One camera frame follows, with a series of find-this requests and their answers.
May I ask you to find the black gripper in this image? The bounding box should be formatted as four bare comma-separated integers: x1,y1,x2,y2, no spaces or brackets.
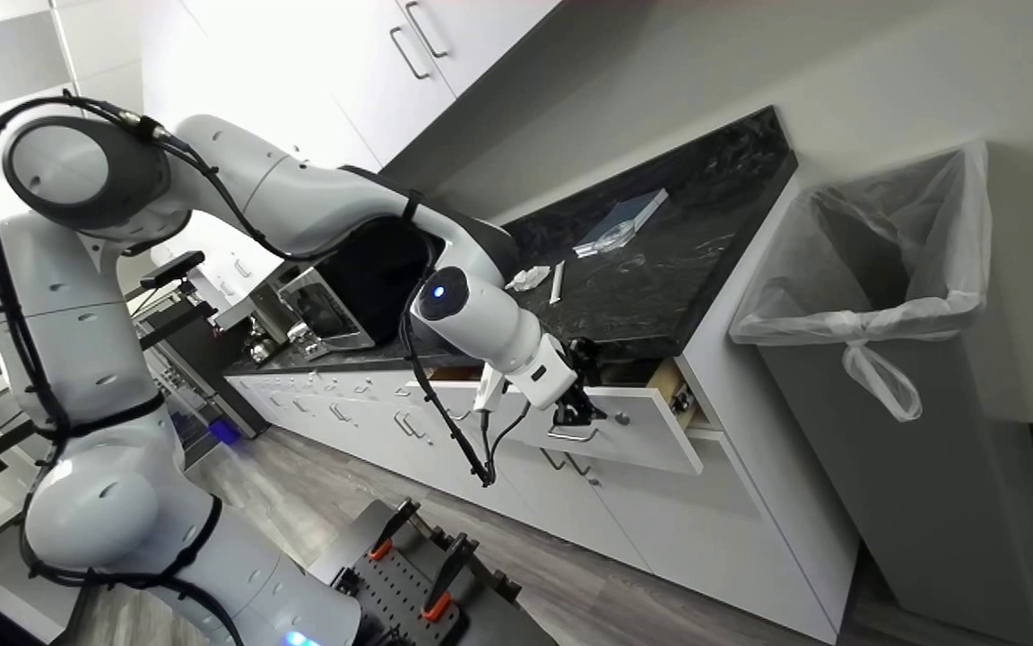
553,385,595,428

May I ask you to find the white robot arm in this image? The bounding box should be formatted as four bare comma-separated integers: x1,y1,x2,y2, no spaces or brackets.
0,95,580,646

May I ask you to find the white paper scrap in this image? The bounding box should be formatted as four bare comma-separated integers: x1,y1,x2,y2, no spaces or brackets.
505,265,553,295

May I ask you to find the black granite countertop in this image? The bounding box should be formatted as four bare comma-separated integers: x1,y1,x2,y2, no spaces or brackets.
225,103,802,387

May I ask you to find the white base cabinet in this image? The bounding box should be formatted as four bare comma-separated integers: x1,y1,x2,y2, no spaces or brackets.
234,179,855,642

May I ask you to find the black perforated tool cart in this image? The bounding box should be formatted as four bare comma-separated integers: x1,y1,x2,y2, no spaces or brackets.
328,501,541,646

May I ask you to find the silver microwave oven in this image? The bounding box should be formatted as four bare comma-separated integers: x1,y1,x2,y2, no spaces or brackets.
271,218,441,353

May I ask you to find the clear plastic bin liner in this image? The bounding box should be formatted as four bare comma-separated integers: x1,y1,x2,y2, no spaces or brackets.
728,139,992,423

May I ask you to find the grey trash bin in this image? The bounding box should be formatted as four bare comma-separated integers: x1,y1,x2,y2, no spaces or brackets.
724,139,1033,646

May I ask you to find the white upper cabinet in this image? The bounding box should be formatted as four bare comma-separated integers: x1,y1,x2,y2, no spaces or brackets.
50,0,560,169

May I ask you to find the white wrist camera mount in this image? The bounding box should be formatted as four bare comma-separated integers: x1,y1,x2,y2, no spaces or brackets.
474,336,578,408

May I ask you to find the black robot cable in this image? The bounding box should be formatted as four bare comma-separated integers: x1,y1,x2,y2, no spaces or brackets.
398,300,537,493

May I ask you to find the silver upper cabinet handle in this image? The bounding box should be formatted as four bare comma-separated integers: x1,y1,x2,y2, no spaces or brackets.
387,27,429,78
404,0,453,59

